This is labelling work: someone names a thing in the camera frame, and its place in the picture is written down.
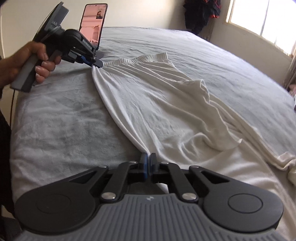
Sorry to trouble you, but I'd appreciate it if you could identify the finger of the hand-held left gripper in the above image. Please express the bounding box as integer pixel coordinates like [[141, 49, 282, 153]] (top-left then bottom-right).
[[80, 54, 104, 69]]

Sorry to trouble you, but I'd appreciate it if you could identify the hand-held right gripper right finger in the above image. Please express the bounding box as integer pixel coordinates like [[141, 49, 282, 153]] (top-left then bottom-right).
[[149, 153, 232, 202]]

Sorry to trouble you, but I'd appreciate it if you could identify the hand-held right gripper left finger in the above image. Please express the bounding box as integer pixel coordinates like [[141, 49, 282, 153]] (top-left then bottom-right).
[[67, 153, 148, 202]]

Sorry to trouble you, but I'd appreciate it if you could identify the white long-sleeved top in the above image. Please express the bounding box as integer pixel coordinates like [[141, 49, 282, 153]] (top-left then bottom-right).
[[91, 52, 296, 209]]

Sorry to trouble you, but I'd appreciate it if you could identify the person's left hand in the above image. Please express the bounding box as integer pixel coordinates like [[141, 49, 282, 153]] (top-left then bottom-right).
[[0, 41, 62, 90]]

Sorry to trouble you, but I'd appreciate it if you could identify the smartphone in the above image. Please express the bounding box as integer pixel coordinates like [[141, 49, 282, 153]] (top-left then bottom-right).
[[79, 3, 108, 50]]

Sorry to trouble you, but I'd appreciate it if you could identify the grey bed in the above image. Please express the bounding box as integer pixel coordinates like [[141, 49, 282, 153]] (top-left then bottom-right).
[[9, 25, 296, 241]]

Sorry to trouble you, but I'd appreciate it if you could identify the dark hanging jacket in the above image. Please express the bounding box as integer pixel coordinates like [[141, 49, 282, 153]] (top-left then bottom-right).
[[183, 0, 222, 35]]

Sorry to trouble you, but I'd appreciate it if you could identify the person's dark clothing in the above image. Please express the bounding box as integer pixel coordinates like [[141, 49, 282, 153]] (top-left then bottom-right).
[[0, 88, 25, 241]]

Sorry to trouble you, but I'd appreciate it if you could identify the grey patterned curtain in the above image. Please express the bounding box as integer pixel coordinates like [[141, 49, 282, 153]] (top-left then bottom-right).
[[282, 45, 296, 88]]

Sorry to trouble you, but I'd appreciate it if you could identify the window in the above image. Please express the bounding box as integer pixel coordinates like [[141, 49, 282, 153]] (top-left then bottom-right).
[[225, 0, 296, 57]]

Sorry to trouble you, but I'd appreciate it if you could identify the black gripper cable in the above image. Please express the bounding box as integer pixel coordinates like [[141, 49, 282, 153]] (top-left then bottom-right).
[[9, 89, 17, 131]]

